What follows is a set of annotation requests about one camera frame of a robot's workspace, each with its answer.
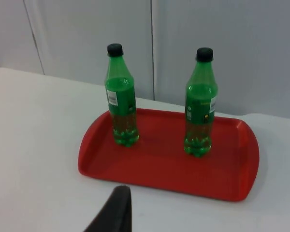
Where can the green plastic bottle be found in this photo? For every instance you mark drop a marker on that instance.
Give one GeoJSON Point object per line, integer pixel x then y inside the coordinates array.
{"type": "Point", "coordinates": [122, 101]}
{"type": "Point", "coordinates": [199, 116]}

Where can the red tray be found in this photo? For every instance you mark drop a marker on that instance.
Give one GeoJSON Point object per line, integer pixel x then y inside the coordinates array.
{"type": "Point", "coordinates": [164, 166]}

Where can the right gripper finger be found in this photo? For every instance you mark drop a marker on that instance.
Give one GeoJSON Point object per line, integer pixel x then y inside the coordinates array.
{"type": "Point", "coordinates": [116, 212]}

